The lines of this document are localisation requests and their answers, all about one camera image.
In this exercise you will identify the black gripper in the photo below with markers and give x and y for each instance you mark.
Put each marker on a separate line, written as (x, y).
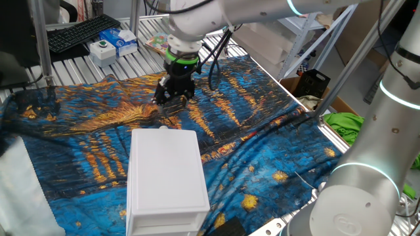
(178, 82)

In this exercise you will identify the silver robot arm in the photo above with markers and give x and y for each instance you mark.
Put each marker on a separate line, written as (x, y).
(377, 147)

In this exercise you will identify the white plastic drawer cabinet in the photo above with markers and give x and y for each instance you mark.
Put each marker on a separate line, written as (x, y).
(164, 170)

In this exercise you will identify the colourful children's book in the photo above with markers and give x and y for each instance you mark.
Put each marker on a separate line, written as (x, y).
(157, 42)

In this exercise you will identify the blue tissue box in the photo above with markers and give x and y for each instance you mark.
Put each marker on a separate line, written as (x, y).
(116, 41)

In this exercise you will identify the white button box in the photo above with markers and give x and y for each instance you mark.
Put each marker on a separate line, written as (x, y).
(102, 54)

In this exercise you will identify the starry night painted tablecloth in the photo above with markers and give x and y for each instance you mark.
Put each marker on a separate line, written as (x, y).
(262, 147)

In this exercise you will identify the white foam boxes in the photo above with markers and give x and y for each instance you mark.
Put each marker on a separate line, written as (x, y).
(262, 42)

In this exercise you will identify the black keyboard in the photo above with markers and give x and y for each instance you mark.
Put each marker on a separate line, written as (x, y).
(82, 32)

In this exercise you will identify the black plastic crate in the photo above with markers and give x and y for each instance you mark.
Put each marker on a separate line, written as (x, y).
(311, 83)

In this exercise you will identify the grey metal shelf rack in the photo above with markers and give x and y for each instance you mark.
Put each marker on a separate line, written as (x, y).
(302, 36)

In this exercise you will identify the cardboard box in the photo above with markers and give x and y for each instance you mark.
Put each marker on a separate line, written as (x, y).
(341, 105)

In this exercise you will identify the green cloth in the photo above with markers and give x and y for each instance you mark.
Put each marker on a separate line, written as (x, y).
(343, 126)

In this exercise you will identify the aluminium frame strut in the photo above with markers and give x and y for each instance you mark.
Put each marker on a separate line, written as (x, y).
(41, 42)
(134, 14)
(354, 62)

